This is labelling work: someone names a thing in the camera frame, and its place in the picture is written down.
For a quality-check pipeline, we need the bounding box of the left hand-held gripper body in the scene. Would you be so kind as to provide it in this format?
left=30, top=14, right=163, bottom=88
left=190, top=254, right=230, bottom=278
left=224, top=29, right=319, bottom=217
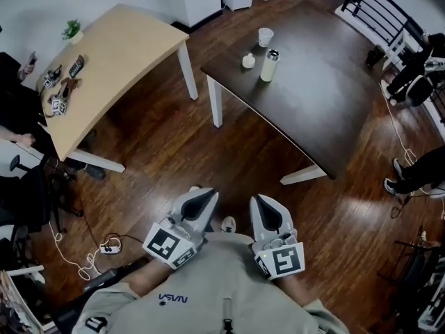
left=142, top=213, right=209, bottom=271

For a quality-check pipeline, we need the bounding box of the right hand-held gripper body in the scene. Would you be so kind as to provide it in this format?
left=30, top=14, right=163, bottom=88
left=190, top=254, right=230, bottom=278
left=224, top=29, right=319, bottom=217
left=253, top=228, right=307, bottom=281

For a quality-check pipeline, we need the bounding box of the cream bottle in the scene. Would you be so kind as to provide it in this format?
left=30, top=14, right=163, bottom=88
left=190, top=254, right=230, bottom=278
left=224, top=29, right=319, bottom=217
left=259, top=48, right=281, bottom=83

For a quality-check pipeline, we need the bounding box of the person's right forearm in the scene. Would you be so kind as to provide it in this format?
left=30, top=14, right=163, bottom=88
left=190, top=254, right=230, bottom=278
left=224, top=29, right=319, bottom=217
left=273, top=274, right=321, bottom=310

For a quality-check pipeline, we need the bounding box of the person's left forearm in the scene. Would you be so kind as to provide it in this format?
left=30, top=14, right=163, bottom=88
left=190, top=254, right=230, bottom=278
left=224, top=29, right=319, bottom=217
left=129, top=258, right=175, bottom=298

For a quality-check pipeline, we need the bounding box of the white paper cup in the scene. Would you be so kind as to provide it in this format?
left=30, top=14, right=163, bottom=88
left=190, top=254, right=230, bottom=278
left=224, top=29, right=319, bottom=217
left=257, top=27, right=275, bottom=47

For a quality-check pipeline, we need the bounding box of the person's right shoe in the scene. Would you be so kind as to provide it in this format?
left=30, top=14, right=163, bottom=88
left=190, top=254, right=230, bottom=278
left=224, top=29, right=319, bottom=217
left=221, top=215, right=238, bottom=234

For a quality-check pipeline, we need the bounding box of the white power strip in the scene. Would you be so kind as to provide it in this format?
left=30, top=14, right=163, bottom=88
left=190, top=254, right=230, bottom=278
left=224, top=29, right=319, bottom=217
left=99, top=242, right=122, bottom=256

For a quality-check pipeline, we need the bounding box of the person's grey shirt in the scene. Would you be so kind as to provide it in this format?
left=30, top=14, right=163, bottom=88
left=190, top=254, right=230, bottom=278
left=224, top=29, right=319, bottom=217
left=70, top=230, right=349, bottom=334

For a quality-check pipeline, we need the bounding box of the black metal chair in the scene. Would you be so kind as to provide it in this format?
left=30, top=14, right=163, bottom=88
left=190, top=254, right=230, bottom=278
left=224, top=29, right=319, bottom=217
left=376, top=234, right=443, bottom=292

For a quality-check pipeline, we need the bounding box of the dark brown wooden table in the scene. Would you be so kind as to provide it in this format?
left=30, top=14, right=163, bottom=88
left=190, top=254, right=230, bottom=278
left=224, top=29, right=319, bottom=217
left=200, top=0, right=387, bottom=186

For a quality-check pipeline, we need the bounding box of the light wooden table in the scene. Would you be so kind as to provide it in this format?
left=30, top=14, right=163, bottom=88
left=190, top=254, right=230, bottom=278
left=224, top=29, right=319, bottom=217
left=35, top=3, right=200, bottom=175

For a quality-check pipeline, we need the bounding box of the black office chair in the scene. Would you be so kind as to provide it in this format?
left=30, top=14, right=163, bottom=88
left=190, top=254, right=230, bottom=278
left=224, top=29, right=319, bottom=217
left=0, top=153, right=85, bottom=237

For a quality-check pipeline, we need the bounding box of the black calculator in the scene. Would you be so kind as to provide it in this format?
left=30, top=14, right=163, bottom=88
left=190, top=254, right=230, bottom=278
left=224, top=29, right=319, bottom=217
left=67, top=54, right=86, bottom=79

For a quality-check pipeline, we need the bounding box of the spare grey hand-held gripper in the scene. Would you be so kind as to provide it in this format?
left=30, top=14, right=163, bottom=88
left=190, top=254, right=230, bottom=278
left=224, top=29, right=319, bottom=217
left=42, top=64, right=65, bottom=90

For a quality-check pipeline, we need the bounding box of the small potted plant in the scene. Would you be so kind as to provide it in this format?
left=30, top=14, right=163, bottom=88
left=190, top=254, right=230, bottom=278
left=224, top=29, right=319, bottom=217
left=61, top=19, right=86, bottom=46

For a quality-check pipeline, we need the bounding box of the white table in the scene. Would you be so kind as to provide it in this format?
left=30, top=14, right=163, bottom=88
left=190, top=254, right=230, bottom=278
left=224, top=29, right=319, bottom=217
left=382, top=32, right=408, bottom=73

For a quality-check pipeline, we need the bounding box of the black metal railing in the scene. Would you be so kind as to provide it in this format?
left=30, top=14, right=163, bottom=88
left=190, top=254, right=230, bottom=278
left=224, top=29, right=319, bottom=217
left=340, top=0, right=432, bottom=70

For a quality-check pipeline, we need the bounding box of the black chair frame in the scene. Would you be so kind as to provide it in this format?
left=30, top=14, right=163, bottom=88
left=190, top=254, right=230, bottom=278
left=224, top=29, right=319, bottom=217
left=51, top=258, right=151, bottom=327

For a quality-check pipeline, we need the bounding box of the white storage frame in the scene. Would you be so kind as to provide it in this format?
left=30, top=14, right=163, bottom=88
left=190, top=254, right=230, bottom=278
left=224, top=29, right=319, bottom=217
left=0, top=264, right=48, bottom=334

